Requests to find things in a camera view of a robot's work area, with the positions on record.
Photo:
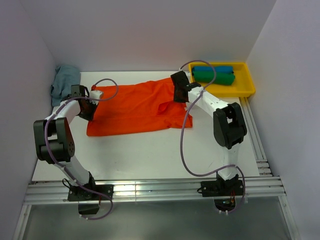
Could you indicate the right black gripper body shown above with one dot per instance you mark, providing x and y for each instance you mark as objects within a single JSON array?
[{"x": 177, "y": 98}]

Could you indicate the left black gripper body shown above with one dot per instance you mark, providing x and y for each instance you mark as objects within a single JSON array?
[{"x": 88, "y": 113}]

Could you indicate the orange t shirt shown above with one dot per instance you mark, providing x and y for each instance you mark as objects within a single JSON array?
[{"x": 138, "y": 108}]

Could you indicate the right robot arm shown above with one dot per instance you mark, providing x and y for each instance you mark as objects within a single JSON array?
[{"x": 229, "y": 127}]

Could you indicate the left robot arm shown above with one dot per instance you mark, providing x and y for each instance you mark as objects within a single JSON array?
[{"x": 54, "y": 143}]

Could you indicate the blue rolled t shirt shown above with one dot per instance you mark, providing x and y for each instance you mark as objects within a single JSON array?
[{"x": 219, "y": 69}]

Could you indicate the grey-blue crumpled t shirt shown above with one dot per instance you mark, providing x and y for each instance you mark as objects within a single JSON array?
[{"x": 65, "y": 77}]

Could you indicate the green rolled t shirt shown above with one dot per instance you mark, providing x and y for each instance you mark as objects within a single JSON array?
[{"x": 225, "y": 79}]

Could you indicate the yellow plastic tray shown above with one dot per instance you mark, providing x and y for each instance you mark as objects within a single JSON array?
[{"x": 242, "y": 86}]

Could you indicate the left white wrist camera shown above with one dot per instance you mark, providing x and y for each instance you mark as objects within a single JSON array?
[{"x": 96, "y": 94}]

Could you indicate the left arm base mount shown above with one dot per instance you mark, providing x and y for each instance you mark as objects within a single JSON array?
[{"x": 88, "y": 203}]

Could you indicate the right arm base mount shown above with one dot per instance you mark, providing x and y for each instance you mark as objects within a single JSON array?
[{"x": 227, "y": 195}]

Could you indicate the aluminium rail frame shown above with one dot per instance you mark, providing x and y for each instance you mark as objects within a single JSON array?
[{"x": 169, "y": 209}]

